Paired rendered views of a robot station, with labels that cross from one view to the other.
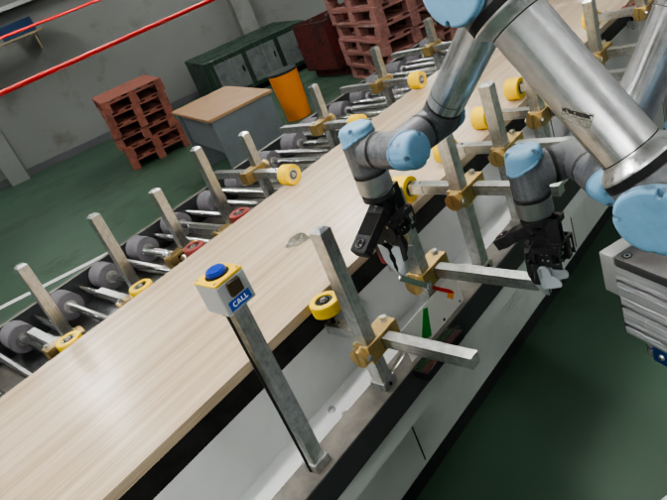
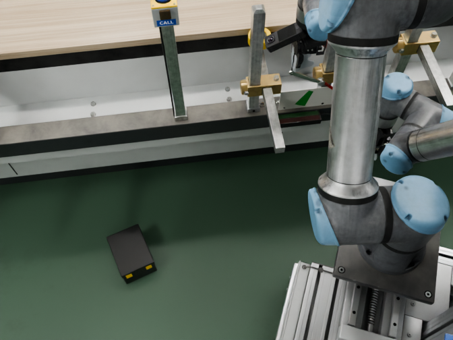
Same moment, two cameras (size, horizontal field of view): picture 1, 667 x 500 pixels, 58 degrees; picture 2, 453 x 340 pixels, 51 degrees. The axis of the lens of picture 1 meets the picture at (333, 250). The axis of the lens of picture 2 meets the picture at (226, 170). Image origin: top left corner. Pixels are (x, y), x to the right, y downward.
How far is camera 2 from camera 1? 0.66 m
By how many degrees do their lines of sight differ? 40
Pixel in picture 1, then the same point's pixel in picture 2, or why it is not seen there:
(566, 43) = (355, 98)
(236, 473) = (151, 79)
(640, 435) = not seen: hidden behind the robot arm
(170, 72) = not seen: outside the picture
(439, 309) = (322, 96)
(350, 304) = (252, 60)
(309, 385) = (224, 67)
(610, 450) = not seen: hidden behind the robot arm
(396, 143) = (313, 15)
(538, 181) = (387, 108)
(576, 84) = (339, 123)
